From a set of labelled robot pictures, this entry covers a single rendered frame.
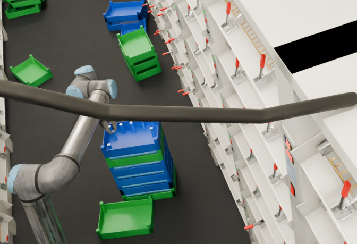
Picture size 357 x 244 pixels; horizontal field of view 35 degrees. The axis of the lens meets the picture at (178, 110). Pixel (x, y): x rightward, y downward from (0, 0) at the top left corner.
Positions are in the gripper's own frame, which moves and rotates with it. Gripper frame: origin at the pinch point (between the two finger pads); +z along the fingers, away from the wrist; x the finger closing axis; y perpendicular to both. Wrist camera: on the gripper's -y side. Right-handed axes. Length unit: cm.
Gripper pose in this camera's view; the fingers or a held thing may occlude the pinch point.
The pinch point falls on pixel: (112, 131)
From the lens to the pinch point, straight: 286.8
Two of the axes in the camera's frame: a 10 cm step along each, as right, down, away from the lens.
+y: -4.3, -3.1, 8.5
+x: -8.4, 4.8, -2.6
